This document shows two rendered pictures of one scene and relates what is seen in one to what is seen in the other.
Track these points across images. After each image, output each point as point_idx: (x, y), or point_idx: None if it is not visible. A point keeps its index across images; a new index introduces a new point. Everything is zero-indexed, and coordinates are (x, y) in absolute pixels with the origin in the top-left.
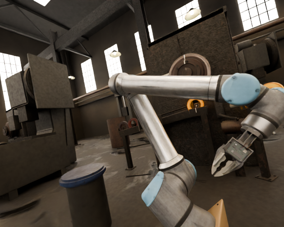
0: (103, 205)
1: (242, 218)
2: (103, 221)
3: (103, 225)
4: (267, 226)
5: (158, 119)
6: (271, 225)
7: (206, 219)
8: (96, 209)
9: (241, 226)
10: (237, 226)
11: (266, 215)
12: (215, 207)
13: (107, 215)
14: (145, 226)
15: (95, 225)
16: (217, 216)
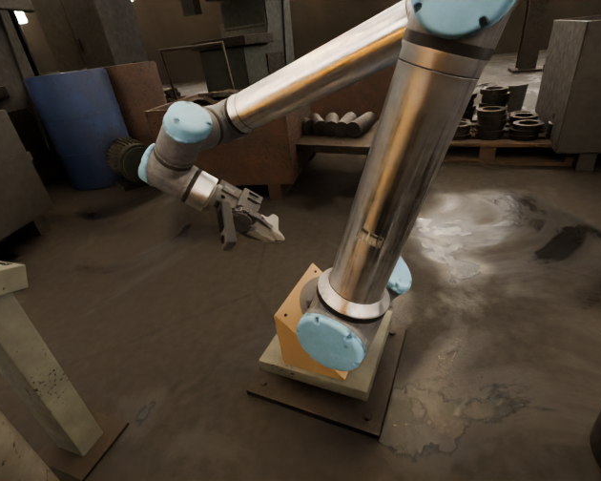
0: None
1: None
2: None
3: (597, 429)
4: (190, 465)
5: (361, 178)
6: (180, 466)
7: (311, 281)
8: None
9: (237, 466)
10: (244, 467)
11: None
12: (290, 318)
13: None
14: (480, 471)
15: None
16: (296, 295)
